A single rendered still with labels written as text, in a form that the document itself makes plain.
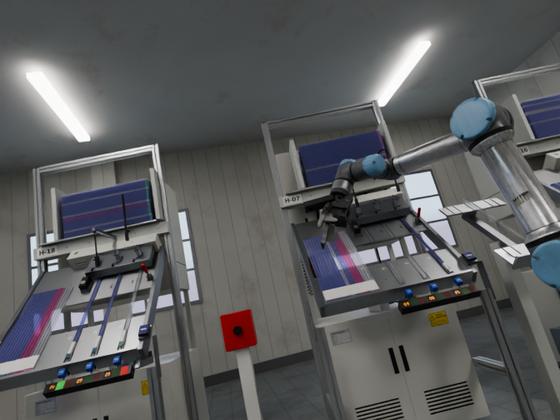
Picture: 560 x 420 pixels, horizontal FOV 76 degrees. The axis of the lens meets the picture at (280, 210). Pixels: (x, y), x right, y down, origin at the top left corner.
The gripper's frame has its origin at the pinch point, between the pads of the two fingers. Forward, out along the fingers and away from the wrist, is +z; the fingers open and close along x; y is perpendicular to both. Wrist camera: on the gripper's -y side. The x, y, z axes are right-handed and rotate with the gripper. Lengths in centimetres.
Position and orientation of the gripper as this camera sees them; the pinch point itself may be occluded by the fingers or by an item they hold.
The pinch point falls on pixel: (318, 238)
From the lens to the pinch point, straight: 124.0
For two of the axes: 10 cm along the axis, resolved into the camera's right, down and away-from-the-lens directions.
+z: -3.4, 8.0, -4.9
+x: 1.8, 5.7, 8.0
